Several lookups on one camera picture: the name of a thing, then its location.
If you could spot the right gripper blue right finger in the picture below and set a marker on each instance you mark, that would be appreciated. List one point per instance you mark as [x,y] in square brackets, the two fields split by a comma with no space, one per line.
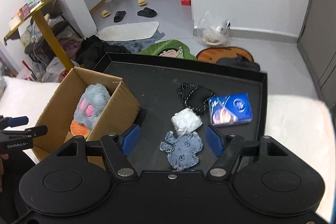
[227,150]

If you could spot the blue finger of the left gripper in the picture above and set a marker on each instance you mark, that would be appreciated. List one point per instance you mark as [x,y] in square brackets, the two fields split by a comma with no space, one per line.
[29,132]
[13,122]

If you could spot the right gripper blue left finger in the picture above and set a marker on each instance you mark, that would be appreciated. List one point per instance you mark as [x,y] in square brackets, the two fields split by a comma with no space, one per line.
[116,149]

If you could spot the brown cardboard box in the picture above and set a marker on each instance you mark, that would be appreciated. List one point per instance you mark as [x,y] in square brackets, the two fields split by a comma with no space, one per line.
[118,115]

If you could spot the blue tissue pack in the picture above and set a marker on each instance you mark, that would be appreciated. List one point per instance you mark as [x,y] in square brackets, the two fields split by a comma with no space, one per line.
[230,110]

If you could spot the plush hamburger toy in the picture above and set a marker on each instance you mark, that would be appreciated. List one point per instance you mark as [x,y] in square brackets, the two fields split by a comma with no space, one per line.
[78,129]

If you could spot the blue-grey plush toy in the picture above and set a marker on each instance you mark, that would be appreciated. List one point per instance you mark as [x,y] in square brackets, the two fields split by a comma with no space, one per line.
[182,150]

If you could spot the white soft pouch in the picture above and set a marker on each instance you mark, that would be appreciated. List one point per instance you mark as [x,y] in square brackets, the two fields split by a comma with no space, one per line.
[186,121]

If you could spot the grey plush paw glove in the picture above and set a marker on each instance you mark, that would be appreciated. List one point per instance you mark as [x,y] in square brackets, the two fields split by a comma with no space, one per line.
[91,105]

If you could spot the black stitched plush toy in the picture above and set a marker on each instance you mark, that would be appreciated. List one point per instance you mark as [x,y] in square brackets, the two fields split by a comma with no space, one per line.
[195,97]

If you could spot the person left hand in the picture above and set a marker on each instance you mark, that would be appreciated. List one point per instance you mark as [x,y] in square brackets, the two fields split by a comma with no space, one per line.
[1,174]

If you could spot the black shallow tray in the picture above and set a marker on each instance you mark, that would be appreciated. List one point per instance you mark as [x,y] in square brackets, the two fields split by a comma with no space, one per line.
[162,85]

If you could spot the white fluffy blanket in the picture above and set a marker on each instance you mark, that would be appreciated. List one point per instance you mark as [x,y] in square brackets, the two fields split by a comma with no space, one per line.
[301,124]

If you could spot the black shoes on rug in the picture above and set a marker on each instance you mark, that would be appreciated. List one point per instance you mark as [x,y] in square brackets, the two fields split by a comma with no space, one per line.
[239,61]

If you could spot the orange round rug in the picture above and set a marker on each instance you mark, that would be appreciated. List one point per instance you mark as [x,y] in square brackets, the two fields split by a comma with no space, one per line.
[212,55]

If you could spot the black clothes pile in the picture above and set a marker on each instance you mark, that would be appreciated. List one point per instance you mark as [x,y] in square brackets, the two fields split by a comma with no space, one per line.
[93,49]

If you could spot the blue-grey shaggy rug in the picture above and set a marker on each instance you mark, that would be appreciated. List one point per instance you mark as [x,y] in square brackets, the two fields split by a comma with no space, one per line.
[136,46]

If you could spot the yellow round side table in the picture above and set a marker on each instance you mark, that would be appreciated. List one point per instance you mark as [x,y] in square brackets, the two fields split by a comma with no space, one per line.
[38,17]

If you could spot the green cartoon leaf rug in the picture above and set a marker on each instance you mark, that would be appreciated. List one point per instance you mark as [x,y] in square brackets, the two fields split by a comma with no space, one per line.
[169,48]

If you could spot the clear plastic bag with bowl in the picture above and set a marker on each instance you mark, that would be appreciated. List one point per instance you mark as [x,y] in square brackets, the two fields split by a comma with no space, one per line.
[213,31]

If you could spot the cream floor mat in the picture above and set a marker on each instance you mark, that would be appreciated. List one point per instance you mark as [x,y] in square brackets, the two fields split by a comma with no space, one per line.
[128,32]

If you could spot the black slipper left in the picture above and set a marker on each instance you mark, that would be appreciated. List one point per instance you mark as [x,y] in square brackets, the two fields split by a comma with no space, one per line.
[119,15]

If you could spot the yellow slipper left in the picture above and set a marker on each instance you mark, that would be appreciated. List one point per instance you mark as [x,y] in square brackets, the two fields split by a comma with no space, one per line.
[105,14]

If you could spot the grey wardrobe cabinet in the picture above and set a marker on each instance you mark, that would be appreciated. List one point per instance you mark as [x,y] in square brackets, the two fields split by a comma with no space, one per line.
[316,43]

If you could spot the yellow slipper near door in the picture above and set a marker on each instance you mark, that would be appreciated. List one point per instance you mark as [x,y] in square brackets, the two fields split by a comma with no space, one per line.
[142,3]

